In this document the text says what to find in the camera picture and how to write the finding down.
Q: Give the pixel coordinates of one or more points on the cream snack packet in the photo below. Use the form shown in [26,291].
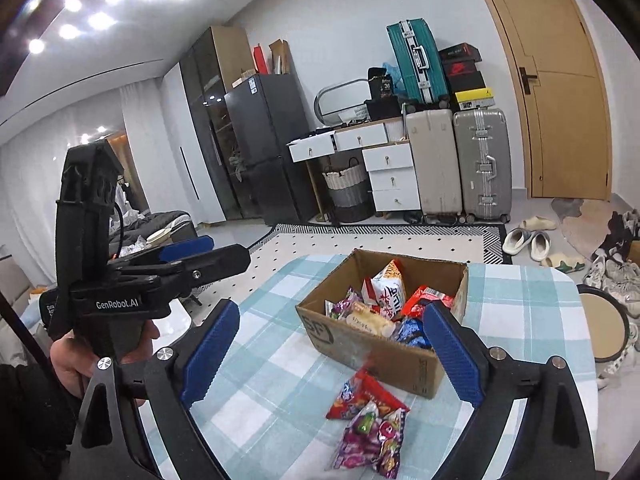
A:
[370,320]

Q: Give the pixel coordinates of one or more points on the small white basket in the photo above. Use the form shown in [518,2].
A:
[361,113]

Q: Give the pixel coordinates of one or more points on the round beige stool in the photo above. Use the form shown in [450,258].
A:
[602,320]

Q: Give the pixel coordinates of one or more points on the beige suitcase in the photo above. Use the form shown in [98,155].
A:
[432,165]

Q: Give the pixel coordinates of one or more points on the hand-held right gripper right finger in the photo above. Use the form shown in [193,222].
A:
[457,355]

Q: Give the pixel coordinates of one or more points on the pink grey floor mat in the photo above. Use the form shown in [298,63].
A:
[585,220]

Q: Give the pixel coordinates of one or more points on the white red snack bag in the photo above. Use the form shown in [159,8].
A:
[387,292]

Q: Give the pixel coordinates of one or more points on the teal suitcase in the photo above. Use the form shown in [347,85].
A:
[415,60]

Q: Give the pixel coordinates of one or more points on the black labelled bag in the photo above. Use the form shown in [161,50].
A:
[382,84]

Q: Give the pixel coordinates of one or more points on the oval mirror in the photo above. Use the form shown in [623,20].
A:
[330,95]

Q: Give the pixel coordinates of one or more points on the white curtain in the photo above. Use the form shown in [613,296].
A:
[35,185]

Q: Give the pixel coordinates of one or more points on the white vanity desk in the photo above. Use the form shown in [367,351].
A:
[360,137]

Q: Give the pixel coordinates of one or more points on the teal checked tablecloth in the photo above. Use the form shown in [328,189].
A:
[280,360]

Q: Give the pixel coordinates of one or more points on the black refrigerator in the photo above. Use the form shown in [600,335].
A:
[270,135]

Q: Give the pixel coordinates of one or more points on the cream patterned rug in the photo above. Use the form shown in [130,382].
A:
[400,240]

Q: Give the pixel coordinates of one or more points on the shiny red snack bag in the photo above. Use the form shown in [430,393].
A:
[425,300]

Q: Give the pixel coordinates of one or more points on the red paper bag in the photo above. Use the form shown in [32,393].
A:
[259,60]

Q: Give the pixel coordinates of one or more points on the pile of sneakers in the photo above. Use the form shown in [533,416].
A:
[615,270]

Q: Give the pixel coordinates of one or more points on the person's left forearm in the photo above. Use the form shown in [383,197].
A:
[30,425]

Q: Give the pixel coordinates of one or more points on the wooden door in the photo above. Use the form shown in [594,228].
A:
[565,85]

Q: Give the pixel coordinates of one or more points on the black shoe box red logo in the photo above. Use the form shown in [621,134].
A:
[462,69]

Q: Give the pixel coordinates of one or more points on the white drawer chest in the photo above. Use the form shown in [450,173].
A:
[392,180]

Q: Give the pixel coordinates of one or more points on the blue snack packet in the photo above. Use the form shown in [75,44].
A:
[412,334]

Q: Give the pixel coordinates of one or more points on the black storage box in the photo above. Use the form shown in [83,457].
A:
[382,110]

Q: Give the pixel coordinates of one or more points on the woven laundry basket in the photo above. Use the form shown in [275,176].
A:
[345,190]

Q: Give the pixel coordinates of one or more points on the plain black shoe box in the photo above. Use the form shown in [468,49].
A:
[467,84]

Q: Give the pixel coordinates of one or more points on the blue plastic bag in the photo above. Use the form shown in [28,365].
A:
[391,76]

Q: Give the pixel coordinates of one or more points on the purple candy bag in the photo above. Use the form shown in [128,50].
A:
[372,440]
[342,305]

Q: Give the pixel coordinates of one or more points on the grey sofa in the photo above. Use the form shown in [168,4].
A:
[160,230]

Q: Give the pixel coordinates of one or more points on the silver suitcase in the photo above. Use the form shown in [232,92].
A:
[480,165]

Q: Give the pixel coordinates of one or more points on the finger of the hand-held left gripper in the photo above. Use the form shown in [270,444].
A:
[187,249]
[215,265]

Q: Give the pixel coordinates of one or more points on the person's left hand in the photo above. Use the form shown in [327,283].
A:
[70,365]

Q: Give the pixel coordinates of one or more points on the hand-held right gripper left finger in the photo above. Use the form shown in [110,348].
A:
[210,355]

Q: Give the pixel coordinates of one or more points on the brown cardboard box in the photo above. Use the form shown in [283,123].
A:
[400,370]

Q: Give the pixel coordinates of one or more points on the beige slipper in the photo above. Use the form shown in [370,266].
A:
[562,262]
[537,223]

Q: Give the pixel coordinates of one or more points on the grey white slipper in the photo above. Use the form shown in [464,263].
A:
[517,241]
[541,246]

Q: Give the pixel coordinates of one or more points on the yellow black shoe box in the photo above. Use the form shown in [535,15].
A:
[472,99]

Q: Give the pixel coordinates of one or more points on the red candy bag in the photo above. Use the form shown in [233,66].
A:
[362,395]

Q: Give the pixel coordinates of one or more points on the row of ceiling spotlights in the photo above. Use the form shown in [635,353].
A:
[100,20]

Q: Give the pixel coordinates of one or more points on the dark glass cabinet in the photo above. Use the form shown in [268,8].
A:
[210,125]

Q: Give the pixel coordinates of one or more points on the black shoe box red stripe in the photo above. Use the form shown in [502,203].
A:
[457,52]

